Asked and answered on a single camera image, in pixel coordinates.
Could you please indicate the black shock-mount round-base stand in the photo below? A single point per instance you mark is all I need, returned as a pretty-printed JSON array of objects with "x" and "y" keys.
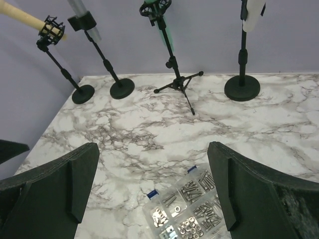
[{"x": 81, "y": 94}]

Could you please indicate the black clip microphone stand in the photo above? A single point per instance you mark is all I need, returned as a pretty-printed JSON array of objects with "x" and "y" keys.
[{"x": 122, "y": 87}]

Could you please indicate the white microphone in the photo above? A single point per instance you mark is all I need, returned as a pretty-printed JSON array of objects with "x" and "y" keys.
[{"x": 254, "y": 10}]

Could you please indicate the clear screw organizer box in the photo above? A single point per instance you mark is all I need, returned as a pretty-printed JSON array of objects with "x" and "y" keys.
[{"x": 189, "y": 209}]

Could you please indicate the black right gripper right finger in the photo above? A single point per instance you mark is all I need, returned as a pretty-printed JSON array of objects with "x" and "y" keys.
[{"x": 259, "y": 202}]

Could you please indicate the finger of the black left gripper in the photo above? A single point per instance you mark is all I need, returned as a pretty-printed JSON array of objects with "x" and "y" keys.
[{"x": 10, "y": 149}]

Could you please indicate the black round-base stand right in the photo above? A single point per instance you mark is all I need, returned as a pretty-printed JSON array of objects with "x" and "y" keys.
[{"x": 243, "y": 87}]

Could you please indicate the beige microphone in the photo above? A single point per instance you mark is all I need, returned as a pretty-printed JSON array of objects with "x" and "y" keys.
[{"x": 29, "y": 20}]

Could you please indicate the green microphone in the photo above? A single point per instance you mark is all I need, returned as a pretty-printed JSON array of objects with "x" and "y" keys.
[{"x": 154, "y": 10}]

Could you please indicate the black tripod microphone stand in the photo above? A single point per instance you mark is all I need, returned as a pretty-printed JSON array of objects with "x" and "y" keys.
[{"x": 180, "y": 83}]

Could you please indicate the grey microphone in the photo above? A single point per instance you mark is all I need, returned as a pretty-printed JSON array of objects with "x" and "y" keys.
[{"x": 83, "y": 20}]

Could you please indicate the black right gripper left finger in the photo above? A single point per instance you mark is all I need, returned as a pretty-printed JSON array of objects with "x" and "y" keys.
[{"x": 48, "y": 201}]

